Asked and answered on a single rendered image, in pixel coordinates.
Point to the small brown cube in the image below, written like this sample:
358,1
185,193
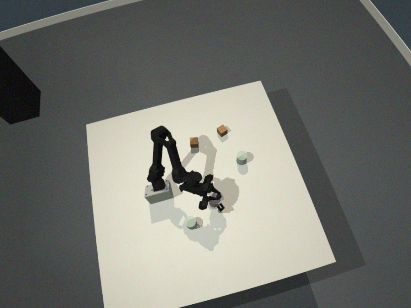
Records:
194,142
222,130

